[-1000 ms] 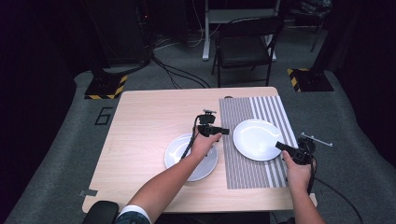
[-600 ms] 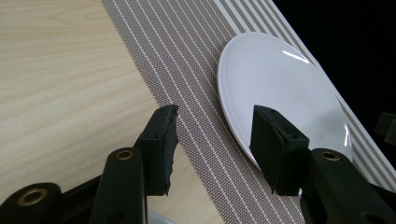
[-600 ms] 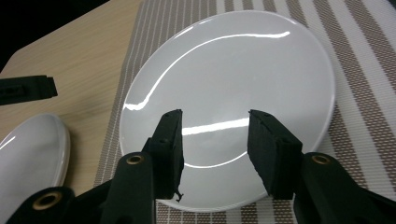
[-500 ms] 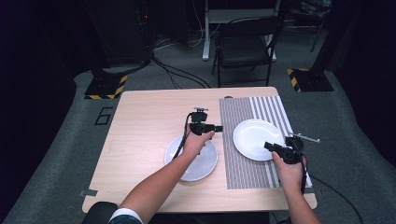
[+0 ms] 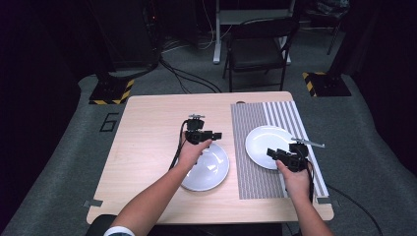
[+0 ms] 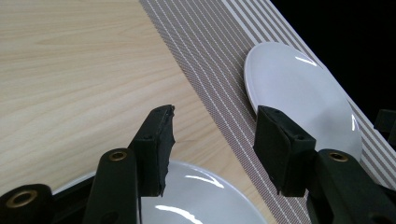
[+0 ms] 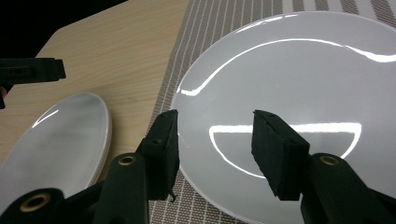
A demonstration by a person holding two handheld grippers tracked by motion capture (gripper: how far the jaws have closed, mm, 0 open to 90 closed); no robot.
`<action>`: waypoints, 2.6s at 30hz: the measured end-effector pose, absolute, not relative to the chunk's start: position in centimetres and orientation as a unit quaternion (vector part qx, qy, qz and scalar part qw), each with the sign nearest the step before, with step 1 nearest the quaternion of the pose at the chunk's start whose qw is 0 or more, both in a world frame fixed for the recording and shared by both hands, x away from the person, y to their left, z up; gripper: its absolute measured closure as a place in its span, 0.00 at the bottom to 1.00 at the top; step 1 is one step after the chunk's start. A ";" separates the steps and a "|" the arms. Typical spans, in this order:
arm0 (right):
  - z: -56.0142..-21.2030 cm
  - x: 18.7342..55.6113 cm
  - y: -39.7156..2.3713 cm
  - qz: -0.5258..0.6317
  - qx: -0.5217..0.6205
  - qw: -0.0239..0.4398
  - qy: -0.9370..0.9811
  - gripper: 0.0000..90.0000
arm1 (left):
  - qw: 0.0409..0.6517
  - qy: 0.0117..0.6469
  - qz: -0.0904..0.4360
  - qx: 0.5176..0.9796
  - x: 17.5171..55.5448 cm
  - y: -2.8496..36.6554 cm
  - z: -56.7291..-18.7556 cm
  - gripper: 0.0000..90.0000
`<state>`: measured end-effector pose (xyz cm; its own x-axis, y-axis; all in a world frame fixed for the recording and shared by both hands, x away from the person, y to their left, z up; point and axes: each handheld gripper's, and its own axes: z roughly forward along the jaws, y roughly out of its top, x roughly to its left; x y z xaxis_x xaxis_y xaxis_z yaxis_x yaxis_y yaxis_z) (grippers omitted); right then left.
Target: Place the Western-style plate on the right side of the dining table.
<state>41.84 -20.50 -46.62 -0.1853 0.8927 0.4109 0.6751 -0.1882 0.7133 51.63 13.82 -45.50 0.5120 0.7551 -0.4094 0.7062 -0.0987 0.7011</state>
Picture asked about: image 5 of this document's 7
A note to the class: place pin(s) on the person's left hand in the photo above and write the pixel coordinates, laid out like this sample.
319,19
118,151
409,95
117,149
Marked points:
190,155

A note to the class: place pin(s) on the white desk frame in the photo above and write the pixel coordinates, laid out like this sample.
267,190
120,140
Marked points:
249,14

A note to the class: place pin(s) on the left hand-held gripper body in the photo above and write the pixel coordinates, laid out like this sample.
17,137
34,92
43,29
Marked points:
195,134

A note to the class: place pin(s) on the black equipment cabinet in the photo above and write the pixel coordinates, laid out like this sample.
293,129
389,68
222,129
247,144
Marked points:
134,32

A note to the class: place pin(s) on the brown table grommet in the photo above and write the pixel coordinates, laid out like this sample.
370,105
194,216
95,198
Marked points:
240,102

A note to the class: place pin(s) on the greyish white round plate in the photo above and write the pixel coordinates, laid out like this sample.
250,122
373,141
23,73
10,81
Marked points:
213,170

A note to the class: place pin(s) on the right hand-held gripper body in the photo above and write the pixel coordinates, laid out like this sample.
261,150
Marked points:
296,159

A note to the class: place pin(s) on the black folding chair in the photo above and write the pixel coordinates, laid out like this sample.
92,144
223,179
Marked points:
259,49

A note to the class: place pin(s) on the yellow black striped stand base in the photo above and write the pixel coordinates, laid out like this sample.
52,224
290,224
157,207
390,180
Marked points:
109,91
327,84

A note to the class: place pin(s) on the dark cluttered side table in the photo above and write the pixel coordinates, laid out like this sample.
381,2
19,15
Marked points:
327,13

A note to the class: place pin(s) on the person's right hand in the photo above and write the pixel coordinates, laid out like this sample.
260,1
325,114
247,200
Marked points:
296,185

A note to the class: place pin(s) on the grey tape piece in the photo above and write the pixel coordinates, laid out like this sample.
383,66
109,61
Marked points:
92,203
327,201

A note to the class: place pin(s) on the grey white striped placemat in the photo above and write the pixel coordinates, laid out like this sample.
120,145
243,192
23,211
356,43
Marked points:
249,183

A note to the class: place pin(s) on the white blue sleeve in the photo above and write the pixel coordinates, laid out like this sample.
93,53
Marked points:
119,231

